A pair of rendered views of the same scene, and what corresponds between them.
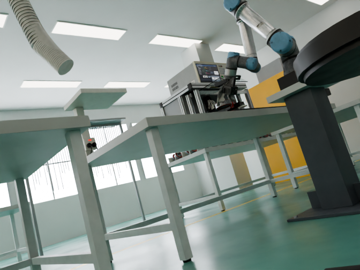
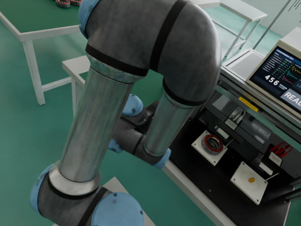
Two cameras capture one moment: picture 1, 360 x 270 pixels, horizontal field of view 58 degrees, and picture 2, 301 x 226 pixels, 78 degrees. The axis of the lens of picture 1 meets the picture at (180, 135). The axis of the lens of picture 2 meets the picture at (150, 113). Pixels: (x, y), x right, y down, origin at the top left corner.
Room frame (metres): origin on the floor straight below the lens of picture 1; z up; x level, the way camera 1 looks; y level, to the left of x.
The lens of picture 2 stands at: (1.87, -0.89, 1.52)
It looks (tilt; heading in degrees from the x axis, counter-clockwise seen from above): 46 degrees down; 68
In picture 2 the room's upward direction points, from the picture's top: 22 degrees clockwise
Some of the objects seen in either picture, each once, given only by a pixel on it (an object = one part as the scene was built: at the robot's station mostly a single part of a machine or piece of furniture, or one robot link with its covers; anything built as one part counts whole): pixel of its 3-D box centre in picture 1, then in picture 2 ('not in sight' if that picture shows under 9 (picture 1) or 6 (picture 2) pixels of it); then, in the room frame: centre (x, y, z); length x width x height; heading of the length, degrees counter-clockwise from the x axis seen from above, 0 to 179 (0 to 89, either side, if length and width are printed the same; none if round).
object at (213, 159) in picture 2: not in sight; (209, 146); (2.44, -0.42, 0.78); 0.15 x 0.15 x 0.01; 41
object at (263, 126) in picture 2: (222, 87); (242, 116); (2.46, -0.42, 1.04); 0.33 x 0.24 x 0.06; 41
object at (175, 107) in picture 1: (175, 120); not in sight; (2.61, 0.00, 0.91); 0.28 x 0.03 x 0.32; 41
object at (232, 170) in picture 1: (215, 118); not in sight; (6.81, -0.84, 1.65); 0.50 x 0.45 x 3.30; 41
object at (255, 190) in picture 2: not in sight; (249, 181); (2.60, -0.60, 0.78); 0.15 x 0.15 x 0.01; 41
